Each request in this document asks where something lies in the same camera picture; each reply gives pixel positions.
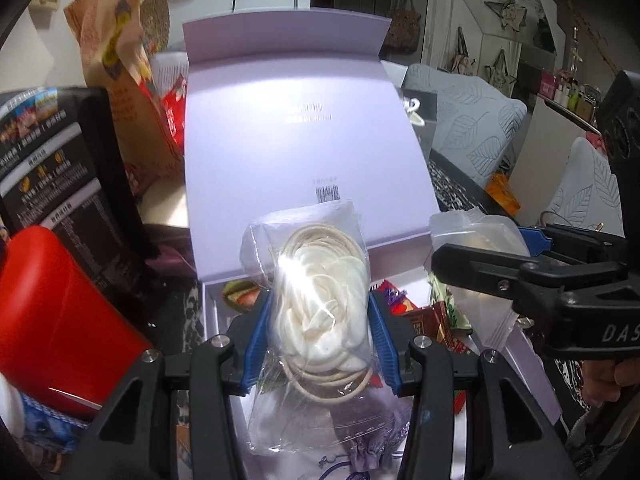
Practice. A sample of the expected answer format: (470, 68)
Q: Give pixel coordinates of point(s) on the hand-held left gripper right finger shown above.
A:
(385, 355)

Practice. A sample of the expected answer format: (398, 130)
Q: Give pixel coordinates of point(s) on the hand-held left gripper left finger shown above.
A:
(257, 355)

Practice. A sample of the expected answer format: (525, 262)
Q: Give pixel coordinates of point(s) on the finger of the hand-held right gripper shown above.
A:
(535, 242)
(475, 265)

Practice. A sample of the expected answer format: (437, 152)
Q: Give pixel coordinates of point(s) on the clear plastic bag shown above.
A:
(480, 232)

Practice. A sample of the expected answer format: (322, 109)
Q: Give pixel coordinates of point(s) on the green snack packet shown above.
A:
(450, 300)

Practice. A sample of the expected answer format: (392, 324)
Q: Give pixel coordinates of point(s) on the small brown snack packet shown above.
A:
(430, 322)

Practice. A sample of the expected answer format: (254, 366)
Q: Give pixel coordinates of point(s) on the lavender gift box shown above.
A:
(300, 135)

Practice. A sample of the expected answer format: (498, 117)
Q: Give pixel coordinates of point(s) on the person's right hand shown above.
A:
(610, 380)

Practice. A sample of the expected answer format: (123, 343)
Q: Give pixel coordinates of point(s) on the orange plastic bag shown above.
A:
(502, 195)

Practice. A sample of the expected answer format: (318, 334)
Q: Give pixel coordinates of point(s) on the light blue covered chair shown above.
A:
(470, 115)
(585, 185)

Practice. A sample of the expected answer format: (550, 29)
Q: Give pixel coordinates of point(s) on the white counter cabinet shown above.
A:
(555, 145)

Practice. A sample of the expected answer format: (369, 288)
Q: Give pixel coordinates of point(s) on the dark purple cloth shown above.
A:
(170, 255)

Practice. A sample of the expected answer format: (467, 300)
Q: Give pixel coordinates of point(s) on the grey white box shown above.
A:
(427, 120)

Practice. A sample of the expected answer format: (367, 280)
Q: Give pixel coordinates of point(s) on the row of cosmetic bottles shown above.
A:
(570, 92)

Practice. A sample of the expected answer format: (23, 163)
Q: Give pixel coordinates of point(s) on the white cup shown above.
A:
(412, 110)

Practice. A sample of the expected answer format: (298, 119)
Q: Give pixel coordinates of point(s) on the cream tote bag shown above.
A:
(496, 77)
(462, 57)

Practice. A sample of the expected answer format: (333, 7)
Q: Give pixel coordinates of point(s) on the red plastic canister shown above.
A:
(55, 310)

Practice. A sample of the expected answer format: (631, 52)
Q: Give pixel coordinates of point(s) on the floral tote bag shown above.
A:
(404, 25)

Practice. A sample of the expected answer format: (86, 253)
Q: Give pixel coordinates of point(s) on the blue tablet tube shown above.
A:
(10, 405)

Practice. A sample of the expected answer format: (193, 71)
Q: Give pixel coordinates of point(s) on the red white snack bag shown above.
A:
(170, 110)

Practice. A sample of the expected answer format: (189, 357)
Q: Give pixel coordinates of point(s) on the black printed food pouch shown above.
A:
(55, 170)

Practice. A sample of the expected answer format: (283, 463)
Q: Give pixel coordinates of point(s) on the brown paper bag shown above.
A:
(115, 60)

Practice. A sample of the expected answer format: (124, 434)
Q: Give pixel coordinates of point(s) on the white fridge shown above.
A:
(270, 0)

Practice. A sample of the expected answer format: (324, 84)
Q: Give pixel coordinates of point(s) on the round woven trivet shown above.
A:
(155, 17)

